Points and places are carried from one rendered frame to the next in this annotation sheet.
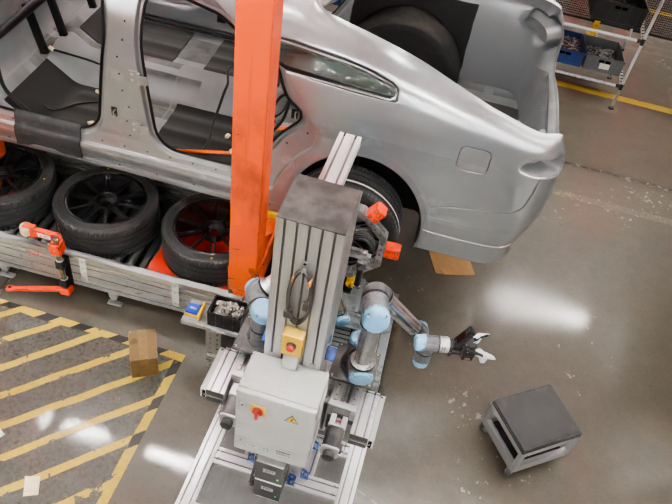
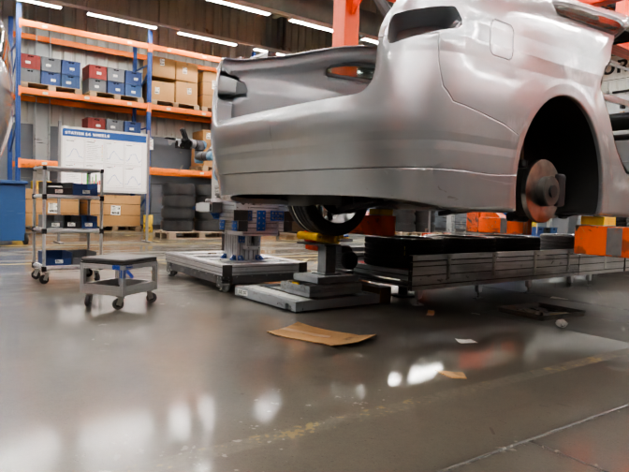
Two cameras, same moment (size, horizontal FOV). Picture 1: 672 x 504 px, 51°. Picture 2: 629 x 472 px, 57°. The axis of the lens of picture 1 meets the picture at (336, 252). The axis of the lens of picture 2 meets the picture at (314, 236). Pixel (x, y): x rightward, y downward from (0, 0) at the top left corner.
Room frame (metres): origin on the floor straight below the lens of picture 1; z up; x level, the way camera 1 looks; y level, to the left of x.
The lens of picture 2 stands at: (6.15, -3.07, 0.74)
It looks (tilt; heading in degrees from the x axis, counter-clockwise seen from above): 3 degrees down; 137
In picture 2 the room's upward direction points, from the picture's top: 2 degrees clockwise
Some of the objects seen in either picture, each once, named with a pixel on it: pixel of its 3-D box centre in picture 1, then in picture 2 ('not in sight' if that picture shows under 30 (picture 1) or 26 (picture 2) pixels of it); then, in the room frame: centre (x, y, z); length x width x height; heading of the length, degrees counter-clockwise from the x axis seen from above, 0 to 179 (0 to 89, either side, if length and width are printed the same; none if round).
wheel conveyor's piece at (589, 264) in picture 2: not in sight; (564, 262); (3.41, 3.42, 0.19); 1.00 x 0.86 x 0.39; 84
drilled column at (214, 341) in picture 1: (216, 342); not in sight; (2.49, 0.61, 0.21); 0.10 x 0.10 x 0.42; 84
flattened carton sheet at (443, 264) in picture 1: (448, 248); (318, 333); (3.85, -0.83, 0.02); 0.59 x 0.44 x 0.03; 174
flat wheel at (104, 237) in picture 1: (108, 210); (458, 248); (3.24, 1.52, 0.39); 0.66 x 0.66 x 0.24
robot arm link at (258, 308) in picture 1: (262, 314); not in sight; (2.15, 0.30, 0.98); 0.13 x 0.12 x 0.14; 22
